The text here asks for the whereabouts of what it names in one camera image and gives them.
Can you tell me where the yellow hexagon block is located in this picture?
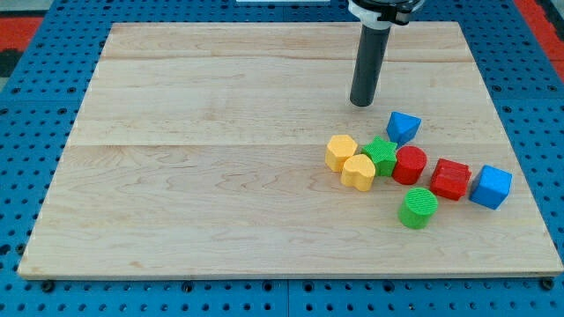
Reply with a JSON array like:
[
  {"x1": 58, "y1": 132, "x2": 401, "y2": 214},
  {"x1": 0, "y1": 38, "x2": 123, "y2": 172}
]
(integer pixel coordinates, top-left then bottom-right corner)
[{"x1": 325, "y1": 135, "x2": 358, "y2": 172}]

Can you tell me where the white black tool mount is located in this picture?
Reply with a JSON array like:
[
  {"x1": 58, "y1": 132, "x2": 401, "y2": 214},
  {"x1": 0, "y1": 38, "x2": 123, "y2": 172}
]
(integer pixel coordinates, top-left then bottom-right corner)
[{"x1": 347, "y1": 0, "x2": 426, "y2": 29}]

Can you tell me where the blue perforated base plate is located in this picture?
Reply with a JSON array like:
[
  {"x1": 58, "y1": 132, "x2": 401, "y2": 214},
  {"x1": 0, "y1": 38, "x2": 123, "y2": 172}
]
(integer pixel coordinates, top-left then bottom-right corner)
[{"x1": 1, "y1": 0, "x2": 563, "y2": 316}]

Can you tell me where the red cylinder block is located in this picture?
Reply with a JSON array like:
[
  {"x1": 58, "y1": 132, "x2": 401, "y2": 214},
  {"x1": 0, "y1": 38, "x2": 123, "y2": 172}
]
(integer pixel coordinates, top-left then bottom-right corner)
[{"x1": 392, "y1": 145, "x2": 427, "y2": 185}]

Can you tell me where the yellow heart block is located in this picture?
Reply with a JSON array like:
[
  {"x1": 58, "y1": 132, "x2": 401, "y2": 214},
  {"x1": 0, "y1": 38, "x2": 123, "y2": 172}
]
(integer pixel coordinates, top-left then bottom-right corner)
[{"x1": 340, "y1": 154, "x2": 376, "y2": 192}]

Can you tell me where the light wooden board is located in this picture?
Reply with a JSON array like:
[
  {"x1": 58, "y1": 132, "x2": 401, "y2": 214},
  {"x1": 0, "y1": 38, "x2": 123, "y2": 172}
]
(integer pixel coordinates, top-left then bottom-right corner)
[{"x1": 18, "y1": 22, "x2": 563, "y2": 280}]

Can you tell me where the blue cube block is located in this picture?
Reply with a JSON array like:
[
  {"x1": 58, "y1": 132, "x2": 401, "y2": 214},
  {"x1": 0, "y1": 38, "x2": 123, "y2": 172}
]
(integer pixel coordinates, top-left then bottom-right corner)
[{"x1": 469, "y1": 165, "x2": 513, "y2": 210}]

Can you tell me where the green cylinder block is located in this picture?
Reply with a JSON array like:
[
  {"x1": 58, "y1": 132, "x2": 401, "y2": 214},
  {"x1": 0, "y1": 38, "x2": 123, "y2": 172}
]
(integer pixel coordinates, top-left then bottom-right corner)
[{"x1": 397, "y1": 188, "x2": 439, "y2": 229}]

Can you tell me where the blue triangular prism block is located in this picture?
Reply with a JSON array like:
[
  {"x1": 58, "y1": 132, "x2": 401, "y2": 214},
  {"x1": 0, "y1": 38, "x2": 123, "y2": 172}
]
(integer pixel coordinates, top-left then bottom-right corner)
[{"x1": 386, "y1": 112, "x2": 421, "y2": 147}]

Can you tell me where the red star block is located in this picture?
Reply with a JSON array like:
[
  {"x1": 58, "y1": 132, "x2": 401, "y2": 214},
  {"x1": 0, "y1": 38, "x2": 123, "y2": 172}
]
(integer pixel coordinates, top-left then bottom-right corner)
[{"x1": 429, "y1": 158, "x2": 471, "y2": 201}]

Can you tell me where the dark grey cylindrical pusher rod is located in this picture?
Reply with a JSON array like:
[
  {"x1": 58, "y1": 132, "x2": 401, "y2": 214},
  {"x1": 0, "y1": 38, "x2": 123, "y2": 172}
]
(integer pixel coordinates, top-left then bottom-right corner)
[{"x1": 350, "y1": 26, "x2": 390, "y2": 107}]

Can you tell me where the green star block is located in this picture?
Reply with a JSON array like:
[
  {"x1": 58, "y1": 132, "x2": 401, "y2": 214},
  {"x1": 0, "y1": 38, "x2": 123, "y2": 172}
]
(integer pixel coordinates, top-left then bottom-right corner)
[{"x1": 361, "y1": 136, "x2": 397, "y2": 177}]

